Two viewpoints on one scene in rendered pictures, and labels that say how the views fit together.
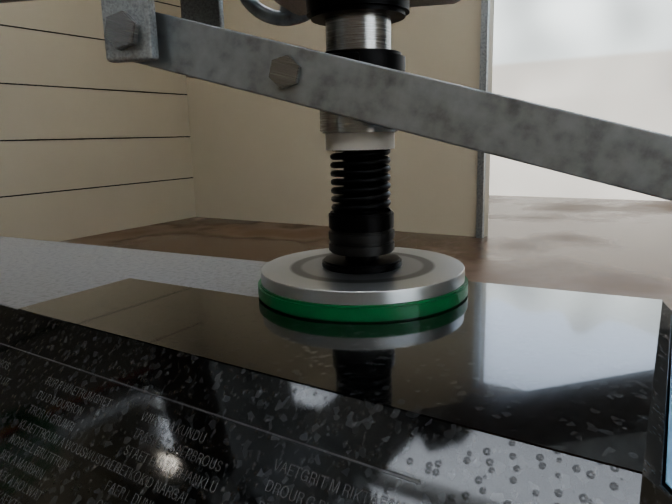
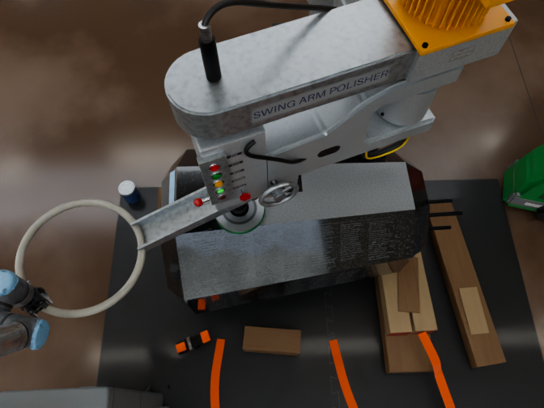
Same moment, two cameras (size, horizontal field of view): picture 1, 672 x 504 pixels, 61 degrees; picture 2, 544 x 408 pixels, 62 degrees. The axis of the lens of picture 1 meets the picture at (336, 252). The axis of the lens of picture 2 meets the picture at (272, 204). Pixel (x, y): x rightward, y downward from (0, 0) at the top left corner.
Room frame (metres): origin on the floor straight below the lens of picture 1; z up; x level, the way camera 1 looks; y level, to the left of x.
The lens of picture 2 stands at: (1.33, -0.33, 2.61)
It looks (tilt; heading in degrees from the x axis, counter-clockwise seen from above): 66 degrees down; 147
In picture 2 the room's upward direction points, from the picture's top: 2 degrees counter-clockwise
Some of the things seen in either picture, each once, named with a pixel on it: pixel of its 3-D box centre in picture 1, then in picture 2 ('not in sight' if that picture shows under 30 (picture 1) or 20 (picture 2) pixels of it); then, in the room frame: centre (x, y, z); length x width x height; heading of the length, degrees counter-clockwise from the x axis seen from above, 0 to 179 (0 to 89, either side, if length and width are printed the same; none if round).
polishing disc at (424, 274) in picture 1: (362, 270); (239, 208); (0.59, -0.03, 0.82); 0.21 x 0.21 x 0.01
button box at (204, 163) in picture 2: not in sight; (217, 179); (0.69, -0.12, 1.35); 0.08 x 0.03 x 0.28; 77
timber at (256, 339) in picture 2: not in sight; (272, 341); (1.04, -0.17, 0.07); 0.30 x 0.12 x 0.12; 51
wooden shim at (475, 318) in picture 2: not in sight; (473, 310); (1.53, 0.82, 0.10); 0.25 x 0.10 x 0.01; 150
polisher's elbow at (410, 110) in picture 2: not in sight; (407, 88); (0.75, 0.61, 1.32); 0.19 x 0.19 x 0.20
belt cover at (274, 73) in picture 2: not in sight; (334, 58); (0.68, 0.31, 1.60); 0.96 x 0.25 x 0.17; 77
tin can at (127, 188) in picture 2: not in sight; (129, 192); (-0.19, -0.40, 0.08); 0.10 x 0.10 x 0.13
